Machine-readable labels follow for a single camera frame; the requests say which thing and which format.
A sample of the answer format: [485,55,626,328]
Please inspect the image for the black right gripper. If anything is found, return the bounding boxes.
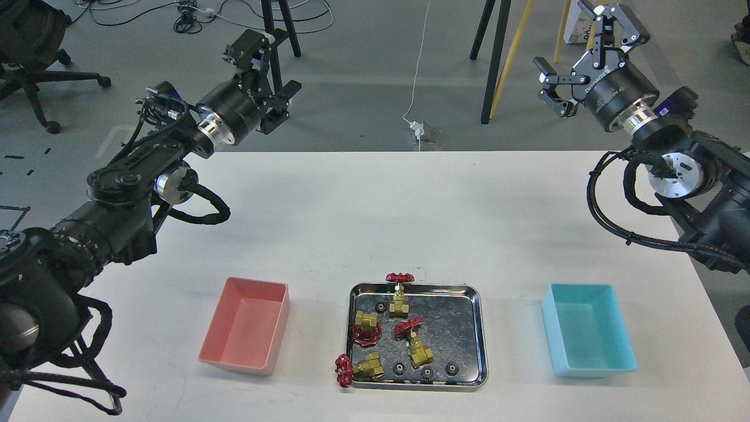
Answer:
[533,0,660,132]

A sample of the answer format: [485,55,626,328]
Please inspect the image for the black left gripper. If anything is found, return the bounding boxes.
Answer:
[196,29,302,147]

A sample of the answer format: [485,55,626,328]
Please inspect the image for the brass valve red handle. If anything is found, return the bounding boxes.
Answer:
[394,315,434,369]
[386,273,414,319]
[350,311,382,348]
[334,352,385,388]

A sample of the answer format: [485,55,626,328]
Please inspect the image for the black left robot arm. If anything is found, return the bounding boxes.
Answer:
[1,28,301,415]

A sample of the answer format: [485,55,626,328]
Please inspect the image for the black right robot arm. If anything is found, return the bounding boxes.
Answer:
[534,1,749,273]

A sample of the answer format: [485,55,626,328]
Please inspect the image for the white cardboard box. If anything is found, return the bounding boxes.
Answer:
[562,1,592,45]

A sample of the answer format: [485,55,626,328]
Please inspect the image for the pink plastic box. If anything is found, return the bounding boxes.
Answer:
[198,276,290,376]

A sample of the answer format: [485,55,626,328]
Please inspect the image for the blue plastic box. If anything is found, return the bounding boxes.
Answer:
[541,283,638,377]

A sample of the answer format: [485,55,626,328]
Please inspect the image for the yellow wooden leg right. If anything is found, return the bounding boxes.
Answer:
[553,0,572,63]

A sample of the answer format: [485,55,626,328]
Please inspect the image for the yellow wooden leg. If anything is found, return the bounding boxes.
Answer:
[489,0,535,120]
[553,0,572,63]

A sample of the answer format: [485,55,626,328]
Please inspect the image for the black tripod legs left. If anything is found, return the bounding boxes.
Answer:
[260,0,302,94]

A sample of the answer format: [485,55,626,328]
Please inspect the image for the yellow wooden leg left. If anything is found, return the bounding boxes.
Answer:
[489,0,535,120]

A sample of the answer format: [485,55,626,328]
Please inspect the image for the black stand legs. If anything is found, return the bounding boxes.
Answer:
[469,1,512,125]

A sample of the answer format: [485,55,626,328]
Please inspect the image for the black office chair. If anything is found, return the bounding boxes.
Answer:
[1,1,111,134]

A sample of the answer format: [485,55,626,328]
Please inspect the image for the steel tray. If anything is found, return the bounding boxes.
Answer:
[345,283,488,391]

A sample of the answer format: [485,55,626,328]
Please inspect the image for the black floor cables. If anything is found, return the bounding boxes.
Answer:
[70,0,335,35]

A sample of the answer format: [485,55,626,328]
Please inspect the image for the white cable with plug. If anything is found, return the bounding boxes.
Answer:
[402,0,432,141]

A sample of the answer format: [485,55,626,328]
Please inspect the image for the brass valve top red handle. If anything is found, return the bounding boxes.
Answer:
[386,273,414,319]

